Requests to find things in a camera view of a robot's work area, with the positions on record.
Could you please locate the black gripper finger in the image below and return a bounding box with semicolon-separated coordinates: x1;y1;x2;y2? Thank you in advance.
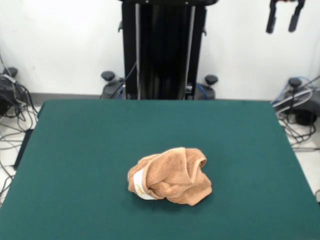
265;0;279;34
288;0;306;33

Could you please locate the tan terry towel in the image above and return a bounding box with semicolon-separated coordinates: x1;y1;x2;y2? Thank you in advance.
126;147;213;207

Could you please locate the dark green table cloth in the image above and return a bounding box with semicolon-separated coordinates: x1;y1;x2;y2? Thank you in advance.
0;99;320;240

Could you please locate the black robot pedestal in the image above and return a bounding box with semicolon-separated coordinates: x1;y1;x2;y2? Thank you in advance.
99;0;219;100

